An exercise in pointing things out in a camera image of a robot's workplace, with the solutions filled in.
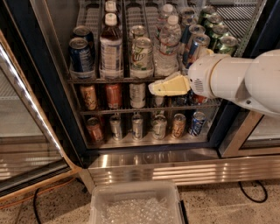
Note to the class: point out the clear water bottle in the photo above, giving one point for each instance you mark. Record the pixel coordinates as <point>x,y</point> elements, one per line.
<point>167,51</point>
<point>165,11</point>

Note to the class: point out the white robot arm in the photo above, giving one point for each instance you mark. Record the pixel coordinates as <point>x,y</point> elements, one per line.
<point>252,84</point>

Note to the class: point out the blue middle shelf can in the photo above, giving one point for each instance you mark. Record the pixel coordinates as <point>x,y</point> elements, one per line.
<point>179,101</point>

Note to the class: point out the blue shelf can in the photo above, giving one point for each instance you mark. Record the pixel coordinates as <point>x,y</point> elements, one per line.
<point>179,101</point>
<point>198,120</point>

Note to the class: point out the white middle shelf can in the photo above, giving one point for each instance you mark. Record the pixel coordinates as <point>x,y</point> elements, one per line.
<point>158,101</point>

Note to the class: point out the white shelf can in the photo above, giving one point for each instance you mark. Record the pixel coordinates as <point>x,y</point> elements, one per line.
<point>158,101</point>
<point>159,127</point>

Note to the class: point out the red orange middle shelf can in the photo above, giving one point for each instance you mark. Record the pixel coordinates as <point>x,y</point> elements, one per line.
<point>198,99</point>

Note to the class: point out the blue bottom shelf can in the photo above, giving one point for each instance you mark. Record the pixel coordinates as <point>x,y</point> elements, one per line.
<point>198,120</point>

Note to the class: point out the gold bottom shelf can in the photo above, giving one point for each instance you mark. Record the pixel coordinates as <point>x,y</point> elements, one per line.
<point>178,126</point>

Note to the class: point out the silver middle shelf can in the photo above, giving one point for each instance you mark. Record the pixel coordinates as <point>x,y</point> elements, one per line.
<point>137,95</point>

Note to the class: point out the white bottom shelf can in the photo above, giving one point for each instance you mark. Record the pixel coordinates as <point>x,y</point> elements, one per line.
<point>159,127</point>

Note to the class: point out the stainless steel fridge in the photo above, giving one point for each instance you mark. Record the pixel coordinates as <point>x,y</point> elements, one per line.
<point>38,32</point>

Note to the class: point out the front dark tea bottle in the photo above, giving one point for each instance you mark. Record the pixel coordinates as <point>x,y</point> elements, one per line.
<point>111,40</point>

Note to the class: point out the dark tea bottle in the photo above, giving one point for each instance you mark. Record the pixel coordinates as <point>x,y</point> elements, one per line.
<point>111,7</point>
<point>111,40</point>

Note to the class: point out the tan middle shelf can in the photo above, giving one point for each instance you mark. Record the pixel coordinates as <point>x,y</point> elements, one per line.
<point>88,96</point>

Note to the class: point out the red bottom shelf can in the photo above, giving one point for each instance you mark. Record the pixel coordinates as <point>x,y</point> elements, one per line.
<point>94,129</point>

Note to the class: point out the rear dark tea bottle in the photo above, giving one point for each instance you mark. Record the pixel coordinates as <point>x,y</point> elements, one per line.
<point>111,7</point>

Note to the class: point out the open glass fridge door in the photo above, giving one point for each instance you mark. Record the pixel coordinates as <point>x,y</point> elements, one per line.
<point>31,154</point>

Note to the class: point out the front red blue pepsi can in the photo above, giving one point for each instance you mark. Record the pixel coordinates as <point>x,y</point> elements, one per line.
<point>199,43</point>

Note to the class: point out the red blue pepsi can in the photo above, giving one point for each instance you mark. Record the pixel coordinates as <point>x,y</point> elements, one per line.
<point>188,34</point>
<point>199,43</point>

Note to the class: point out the front green soda can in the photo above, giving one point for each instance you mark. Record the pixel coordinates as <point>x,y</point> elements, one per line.
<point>226,45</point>

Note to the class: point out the green soda can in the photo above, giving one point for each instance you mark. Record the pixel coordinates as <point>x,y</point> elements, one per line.
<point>205,13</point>
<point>215,33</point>
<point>226,45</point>
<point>211,21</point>

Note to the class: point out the rear green soda can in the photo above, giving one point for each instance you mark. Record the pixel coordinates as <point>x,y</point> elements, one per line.
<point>205,13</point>

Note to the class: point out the front diet 7up can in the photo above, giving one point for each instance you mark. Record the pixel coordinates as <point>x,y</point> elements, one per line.
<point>141,62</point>

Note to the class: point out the rear pepsi can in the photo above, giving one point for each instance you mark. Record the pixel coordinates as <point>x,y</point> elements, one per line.
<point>186,13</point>

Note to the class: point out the silver bottom can centre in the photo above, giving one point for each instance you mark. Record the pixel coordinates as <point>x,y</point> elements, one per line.
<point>137,126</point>

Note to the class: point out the rear silver soda can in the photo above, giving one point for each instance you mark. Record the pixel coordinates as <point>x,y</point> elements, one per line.
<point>137,31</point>

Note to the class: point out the silver bottom can left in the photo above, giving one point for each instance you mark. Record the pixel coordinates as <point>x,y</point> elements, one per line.
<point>116,127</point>

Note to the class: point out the front blue soda can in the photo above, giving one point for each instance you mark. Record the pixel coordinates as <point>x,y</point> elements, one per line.
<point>80,55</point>

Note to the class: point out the blue soda can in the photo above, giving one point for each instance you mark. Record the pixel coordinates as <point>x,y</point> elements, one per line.
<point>80,55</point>
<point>83,31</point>

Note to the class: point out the rear blue soda can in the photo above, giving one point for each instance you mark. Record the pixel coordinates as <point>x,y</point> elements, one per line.
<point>83,31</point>

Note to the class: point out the clear plastic bin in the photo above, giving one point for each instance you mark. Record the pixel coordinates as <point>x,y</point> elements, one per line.
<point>142,202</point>

